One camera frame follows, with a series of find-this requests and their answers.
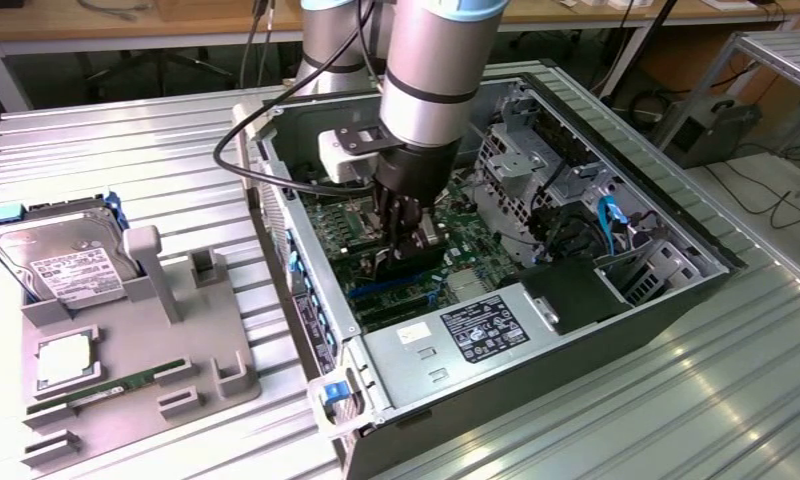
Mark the open PC case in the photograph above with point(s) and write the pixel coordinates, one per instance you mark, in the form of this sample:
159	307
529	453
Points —
540	400

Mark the hard disk with blue carrier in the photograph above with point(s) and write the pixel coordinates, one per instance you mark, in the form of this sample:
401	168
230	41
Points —
73	265

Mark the green RAM stick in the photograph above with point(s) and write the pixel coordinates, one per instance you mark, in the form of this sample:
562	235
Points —
113	391

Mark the green motherboard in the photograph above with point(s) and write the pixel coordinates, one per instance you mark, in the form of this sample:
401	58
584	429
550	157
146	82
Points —
473	250

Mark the black box on floor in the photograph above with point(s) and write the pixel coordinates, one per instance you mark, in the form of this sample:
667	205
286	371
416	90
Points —
713	130

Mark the metal drive cage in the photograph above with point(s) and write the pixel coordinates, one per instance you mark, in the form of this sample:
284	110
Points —
513	165

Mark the black air shroud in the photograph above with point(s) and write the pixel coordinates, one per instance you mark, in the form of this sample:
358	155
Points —
566	295

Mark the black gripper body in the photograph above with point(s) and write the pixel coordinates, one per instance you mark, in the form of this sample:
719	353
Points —
413	170

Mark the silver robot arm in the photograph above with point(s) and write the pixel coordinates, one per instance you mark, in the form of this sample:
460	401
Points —
426	75

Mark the blue case latch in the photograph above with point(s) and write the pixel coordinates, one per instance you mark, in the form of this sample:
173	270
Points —
336	391

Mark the black graphics card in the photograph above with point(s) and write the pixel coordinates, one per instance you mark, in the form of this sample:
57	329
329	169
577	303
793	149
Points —
413	267

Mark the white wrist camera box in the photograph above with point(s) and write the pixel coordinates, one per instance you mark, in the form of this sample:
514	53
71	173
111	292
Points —
340	160

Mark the aluminium slat table frame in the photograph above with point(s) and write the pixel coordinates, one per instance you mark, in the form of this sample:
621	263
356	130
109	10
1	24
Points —
787	55

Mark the grey parts rack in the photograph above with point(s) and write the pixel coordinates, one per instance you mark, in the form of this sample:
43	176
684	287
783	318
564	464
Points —
133	360

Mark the silver CPU chip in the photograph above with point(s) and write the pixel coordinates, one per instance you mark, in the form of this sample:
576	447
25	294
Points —
66	365

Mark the wooden desk with white frame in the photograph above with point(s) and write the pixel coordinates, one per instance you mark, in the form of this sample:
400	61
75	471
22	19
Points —
173	25

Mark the CPU socket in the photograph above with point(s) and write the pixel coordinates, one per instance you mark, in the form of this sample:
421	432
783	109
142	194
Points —
362	217

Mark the grey power supply unit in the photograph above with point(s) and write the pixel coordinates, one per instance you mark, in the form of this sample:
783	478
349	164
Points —
486	325

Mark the blue expansion slot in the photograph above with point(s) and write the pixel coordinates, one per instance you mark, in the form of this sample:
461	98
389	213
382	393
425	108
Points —
366	291

